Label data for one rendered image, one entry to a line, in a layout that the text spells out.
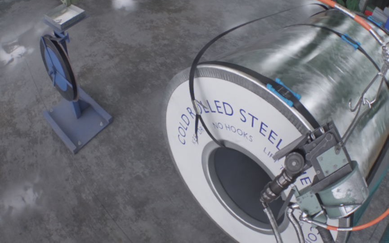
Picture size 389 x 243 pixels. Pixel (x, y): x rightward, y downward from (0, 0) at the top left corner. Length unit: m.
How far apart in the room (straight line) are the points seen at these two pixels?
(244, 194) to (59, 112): 1.86
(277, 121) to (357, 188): 0.41
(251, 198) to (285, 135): 0.75
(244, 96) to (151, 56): 2.23
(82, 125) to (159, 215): 1.03
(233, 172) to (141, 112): 1.24
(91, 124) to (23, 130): 0.79
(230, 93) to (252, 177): 0.73
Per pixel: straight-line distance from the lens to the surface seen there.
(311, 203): 0.81
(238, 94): 1.07
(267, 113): 1.01
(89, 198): 2.27
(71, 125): 2.69
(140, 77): 2.98
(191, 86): 1.19
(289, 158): 0.80
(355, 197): 0.78
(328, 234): 0.89
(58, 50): 2.04
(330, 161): 0.76
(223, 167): 1.61
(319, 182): 0.77
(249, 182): 1.71
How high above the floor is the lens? 2.00
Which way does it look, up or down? 49 degrees down
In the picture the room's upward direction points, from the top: 7 degrees clockwise
